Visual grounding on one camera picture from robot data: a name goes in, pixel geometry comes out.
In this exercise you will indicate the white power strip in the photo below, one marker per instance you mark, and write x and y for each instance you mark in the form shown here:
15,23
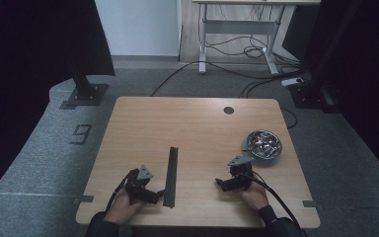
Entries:
292,81

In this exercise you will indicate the long black chopstick case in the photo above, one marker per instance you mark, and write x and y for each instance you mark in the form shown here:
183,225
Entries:
168,184

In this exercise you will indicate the person's left hand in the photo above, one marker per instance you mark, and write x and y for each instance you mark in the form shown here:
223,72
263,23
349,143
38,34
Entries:
121,209

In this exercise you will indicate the white desk frame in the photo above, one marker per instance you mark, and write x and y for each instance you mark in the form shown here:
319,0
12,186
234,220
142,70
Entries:
240,27

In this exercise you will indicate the grey tape piece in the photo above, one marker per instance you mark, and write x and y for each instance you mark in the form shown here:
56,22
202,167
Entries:
85,198
311,203

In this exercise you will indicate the dark round table grommet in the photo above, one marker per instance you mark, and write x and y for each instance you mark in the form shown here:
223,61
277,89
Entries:
228,110

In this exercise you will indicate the black metal stand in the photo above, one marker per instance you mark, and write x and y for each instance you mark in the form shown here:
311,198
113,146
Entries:
312,95

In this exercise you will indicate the black chopstick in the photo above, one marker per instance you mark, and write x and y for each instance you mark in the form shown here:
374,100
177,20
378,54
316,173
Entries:
173,177
176,177

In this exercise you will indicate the black stand base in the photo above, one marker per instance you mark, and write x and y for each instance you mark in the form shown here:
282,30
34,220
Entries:
85,94

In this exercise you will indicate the shiny metal bowl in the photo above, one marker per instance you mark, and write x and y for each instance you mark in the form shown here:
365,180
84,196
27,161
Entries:
264,144

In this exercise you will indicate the black curtain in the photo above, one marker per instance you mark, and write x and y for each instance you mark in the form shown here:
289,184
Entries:
29,65
368,82

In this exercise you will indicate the grey round plate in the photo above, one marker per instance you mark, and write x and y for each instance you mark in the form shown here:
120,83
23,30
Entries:
260,161

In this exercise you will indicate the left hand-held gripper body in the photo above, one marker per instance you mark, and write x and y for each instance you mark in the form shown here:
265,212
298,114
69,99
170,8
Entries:
137,187

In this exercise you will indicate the person's right hand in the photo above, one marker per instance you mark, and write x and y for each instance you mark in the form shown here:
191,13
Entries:
258,197

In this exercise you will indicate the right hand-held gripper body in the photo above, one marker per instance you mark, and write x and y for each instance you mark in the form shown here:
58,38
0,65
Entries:
241,177

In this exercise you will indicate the black tape floor numeral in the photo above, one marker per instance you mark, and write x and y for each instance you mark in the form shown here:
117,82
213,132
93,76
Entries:
85,130

